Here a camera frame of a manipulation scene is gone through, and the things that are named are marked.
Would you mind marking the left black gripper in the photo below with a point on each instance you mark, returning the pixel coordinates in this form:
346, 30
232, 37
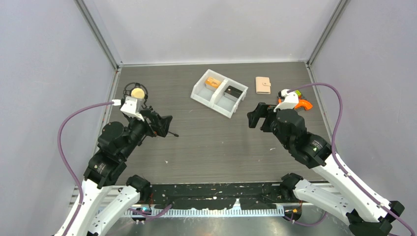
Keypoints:
162, 127

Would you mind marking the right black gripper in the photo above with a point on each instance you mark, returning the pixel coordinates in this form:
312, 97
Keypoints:
262, 108

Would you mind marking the beige card holder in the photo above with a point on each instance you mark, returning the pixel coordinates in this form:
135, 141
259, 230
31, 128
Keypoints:
263, 85

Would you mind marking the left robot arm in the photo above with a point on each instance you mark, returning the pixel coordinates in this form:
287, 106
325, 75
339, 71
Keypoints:
115, 144

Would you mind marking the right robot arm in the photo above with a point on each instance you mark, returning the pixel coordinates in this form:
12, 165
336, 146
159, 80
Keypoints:
365, 214

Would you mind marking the black card stack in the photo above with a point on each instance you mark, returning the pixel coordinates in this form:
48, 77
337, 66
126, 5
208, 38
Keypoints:
232, 93

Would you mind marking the orange card stack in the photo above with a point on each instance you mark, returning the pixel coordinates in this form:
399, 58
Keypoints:
212, 83

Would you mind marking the microphone on black tripod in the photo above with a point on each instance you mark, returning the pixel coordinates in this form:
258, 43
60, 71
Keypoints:
138, 90

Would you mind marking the white two-compartment bin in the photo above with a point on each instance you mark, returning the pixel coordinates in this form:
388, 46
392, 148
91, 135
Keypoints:
215, 100

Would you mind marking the orange toy with blocks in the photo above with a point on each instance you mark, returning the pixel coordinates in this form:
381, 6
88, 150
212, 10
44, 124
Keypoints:
303, 104

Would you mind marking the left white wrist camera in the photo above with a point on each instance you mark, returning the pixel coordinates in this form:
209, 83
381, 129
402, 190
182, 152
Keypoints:
132, 107

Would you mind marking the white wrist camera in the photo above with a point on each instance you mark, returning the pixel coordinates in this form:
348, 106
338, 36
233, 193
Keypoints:
132, 107
289, 99

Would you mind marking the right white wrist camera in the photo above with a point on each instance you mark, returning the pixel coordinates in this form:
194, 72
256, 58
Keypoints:
289, 99

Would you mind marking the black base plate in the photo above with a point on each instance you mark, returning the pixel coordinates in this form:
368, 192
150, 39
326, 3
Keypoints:
218, 196

